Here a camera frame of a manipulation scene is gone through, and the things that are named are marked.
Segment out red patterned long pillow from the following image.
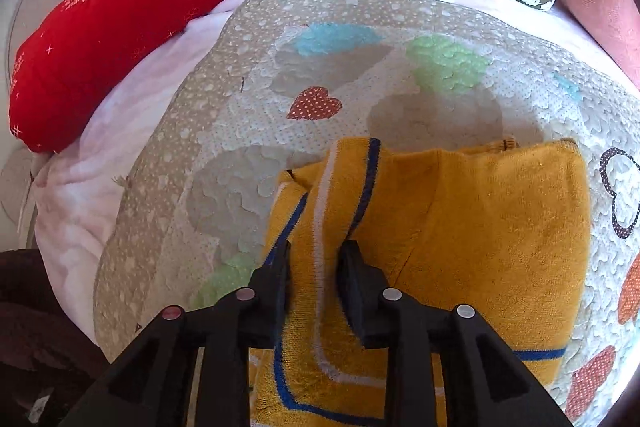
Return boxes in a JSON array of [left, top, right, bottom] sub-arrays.
[[9, 0, 401, 154]]

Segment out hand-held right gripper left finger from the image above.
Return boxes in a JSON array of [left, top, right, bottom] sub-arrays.
[[57, 239, 292, 427]]

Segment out beige quilted patchwork mat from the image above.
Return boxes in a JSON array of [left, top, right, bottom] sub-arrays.
[[92, 0, 640, 424]]

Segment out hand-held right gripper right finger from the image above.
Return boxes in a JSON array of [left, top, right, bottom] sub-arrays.
[[337, 239, 576, 427]]

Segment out yellow striped knit sweater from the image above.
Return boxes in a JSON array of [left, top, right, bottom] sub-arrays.
[[248, 137, 592, 427]]

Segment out white fluffy blanket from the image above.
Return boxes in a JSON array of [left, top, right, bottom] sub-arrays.
[[27, 0, 601, 338]]

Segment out dark brown cloth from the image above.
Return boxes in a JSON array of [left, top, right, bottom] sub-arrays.
[[0, 248, 111, 427]]

